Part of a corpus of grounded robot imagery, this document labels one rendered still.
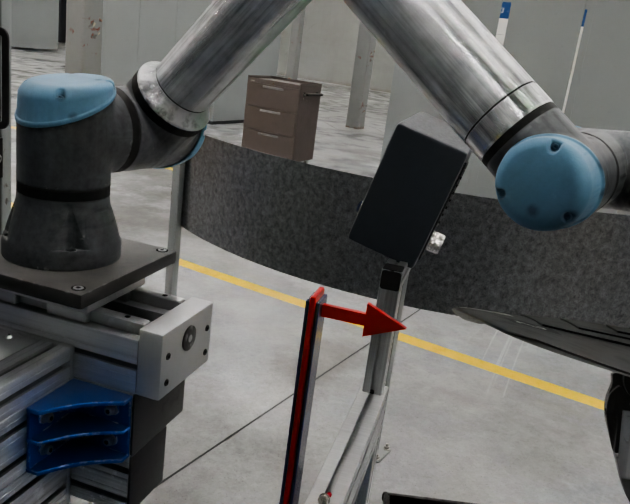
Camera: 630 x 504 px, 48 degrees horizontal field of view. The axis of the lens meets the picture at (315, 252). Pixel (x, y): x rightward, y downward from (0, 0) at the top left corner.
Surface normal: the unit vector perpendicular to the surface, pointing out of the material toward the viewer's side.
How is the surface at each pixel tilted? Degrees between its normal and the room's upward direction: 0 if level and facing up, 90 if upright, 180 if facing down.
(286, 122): 90
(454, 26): 57
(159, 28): 90
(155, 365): 90
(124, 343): 90
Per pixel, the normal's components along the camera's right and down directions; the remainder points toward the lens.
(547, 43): -0.50, 0.19
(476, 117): -0.66, 0.31
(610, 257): 0.15, 0.31
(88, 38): 0.89, 0.16
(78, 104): 0.55, 0.26
